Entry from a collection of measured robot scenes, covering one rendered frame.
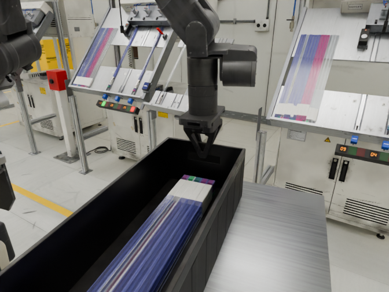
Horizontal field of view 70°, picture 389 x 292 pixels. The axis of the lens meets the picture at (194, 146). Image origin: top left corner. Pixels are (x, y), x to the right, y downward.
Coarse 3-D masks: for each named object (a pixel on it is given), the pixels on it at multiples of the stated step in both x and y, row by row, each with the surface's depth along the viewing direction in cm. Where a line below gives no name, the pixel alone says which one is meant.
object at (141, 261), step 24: (192, 192) 53; (168, 216) 46; (192, 216) 46; (144, 240) 41; (168, 240) 41; (120, 264) 37; (144, 264) 37; (168, 264) 39; (96, 288) 34; (120, 288) 34; (144, 288) 34
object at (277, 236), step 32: (256, 192) 61; (288, 192) 61; (256, 224) 51; (288, 224) 51; (320, 224) 51; (224, 256) 44; (256, 256) 44; (288, 256) 44; (320, 256) 44; (224, 288) 39; (256, 288) 39; (288, 288) 39; (320, 288) 39
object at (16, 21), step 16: (0, 0) 50; (16, 0) 53; (0, 16) 52; (16, 16) 54; (0, 32) 53; (16, 32) 56; (32, 32) 61; (0, 48) 53; (0, 64) 55; (16, 64) 57
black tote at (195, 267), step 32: (160, 160) 58; (192, 160) 60; (224, 160) 57; (128, 192) 48; (160, 192) 59; (224, 192) 42; (64, 224) 35; (96, 224) 41; (128, 224) 49; (224, 224) 46; (32, 256) 31; (64, 256) 36; (96, 256) 42; (192, 256) 31; (0, 288) 28; (32, 288) 31; (64, 288) 36; (192, 288) 33
